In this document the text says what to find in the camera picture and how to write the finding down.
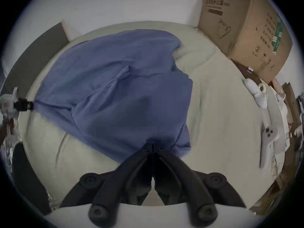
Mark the white plastic device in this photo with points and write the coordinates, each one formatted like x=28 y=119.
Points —
x=257 y=96

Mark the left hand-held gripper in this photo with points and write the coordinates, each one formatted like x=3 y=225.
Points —
x=8 y=104

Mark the brown cardboard carton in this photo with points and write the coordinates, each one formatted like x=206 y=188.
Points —
x=249 y=32

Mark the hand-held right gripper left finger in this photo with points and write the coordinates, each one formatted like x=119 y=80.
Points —
x=111 y=182

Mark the white hand controller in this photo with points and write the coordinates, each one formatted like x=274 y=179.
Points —
x=267 y=146

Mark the person's left hand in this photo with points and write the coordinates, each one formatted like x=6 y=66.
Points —
x=2 y=130

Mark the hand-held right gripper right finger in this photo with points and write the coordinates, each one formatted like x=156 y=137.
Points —
x=193 y=182

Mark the blue shirt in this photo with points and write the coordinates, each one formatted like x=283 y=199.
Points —
x=106 y=91

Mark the bed with beige sheet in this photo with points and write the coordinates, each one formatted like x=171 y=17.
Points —
x=225 y=117

